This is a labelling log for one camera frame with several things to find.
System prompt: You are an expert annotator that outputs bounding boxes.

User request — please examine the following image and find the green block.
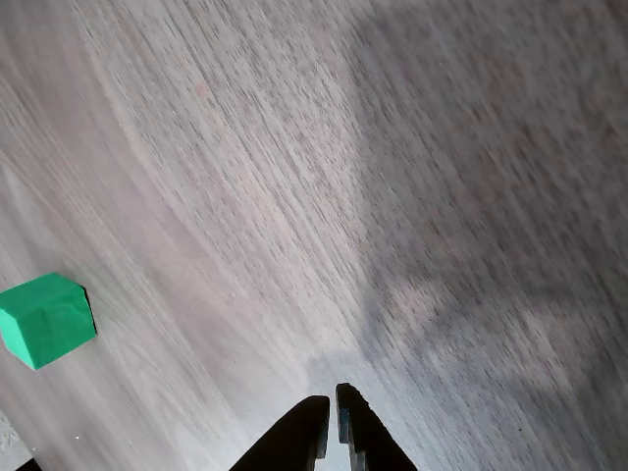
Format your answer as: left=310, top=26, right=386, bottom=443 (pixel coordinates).
left=0, top=272, right=98, bottom=371

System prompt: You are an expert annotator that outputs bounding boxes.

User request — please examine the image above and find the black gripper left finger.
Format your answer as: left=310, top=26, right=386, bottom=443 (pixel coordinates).
left=229, top=394, right=331, bottom=471

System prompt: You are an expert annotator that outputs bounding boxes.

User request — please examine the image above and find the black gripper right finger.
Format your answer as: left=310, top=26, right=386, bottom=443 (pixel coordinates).
left=336, top=382, right=419, bottom=471

